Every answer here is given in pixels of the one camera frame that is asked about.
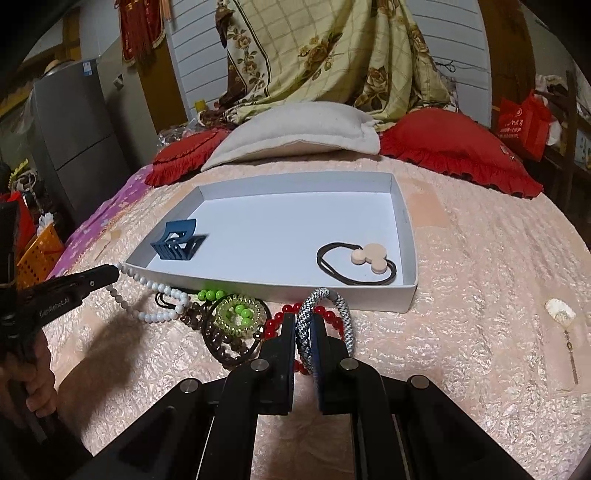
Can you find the red bead bracelet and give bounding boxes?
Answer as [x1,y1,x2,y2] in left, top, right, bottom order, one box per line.
[263,302,345,376]

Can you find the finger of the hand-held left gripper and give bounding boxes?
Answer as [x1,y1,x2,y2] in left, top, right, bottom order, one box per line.
[48,263,122,297]

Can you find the white topped hairpin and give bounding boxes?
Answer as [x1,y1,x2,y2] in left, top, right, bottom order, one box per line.
[545,298,581,387]

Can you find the white pillow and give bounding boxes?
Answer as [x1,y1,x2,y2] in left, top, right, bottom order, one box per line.
[200,102,382,173]

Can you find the blue hair claw clip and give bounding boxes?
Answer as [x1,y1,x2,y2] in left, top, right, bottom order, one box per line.
[150,220,208,262]

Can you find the orange plastic basket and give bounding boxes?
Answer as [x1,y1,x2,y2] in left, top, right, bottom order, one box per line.
[16,223,66,291]

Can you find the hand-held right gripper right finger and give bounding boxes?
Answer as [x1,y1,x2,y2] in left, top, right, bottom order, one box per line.
[310,316,527,480]

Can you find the black hair tie metal bead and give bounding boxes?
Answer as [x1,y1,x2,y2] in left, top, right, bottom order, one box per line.
[202,295,274,365]

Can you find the cream floral blanket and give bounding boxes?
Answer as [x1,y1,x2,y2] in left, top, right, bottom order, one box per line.
[216,0,457,126]

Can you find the grey refrigerator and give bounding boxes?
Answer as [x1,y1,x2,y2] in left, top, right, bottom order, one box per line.
[30,57,124,228]

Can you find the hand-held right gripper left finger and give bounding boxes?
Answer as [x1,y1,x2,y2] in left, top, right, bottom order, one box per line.
[90,313,297,480]

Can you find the red shopping bag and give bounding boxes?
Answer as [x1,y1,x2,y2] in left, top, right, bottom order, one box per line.
[496,89,553,162]

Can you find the white slatted headboard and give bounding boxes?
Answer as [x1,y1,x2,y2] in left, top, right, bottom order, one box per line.
[164,0,493,131]

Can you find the white bead necklace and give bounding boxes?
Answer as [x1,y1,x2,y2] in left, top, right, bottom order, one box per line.
[106,261,193,324]

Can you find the person's left hand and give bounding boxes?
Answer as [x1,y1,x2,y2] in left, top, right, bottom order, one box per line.
[0,331,59,431]

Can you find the blue white braided hair tie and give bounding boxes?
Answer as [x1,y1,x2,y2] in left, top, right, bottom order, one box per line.
[295,287,354,376]

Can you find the red tasselled wall hanging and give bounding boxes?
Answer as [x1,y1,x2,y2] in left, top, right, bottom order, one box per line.
[115,0,166,68]

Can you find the yellow-green spiral hair tie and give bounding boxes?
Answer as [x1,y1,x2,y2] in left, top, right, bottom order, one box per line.
[213,296,262,336]

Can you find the black hair tie beige discs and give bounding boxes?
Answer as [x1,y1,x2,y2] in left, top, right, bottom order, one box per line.
[317,242,399,286]

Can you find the red fringed pillow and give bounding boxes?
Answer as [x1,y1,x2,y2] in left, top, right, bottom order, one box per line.
[147,128,232,188]
[379,109,545,199]

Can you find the brown bead bracelet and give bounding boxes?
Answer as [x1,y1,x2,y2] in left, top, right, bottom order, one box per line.
[182,302,259,368]

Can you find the white shallow cardboard box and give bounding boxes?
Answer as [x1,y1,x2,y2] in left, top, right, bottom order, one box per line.
[124,172,419,313]

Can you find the green bead bracelet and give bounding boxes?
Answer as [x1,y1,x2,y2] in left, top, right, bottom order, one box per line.
[198,288,253,325]

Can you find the purple floral sheet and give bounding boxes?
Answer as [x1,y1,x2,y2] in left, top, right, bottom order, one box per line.
[48,166,156,278]

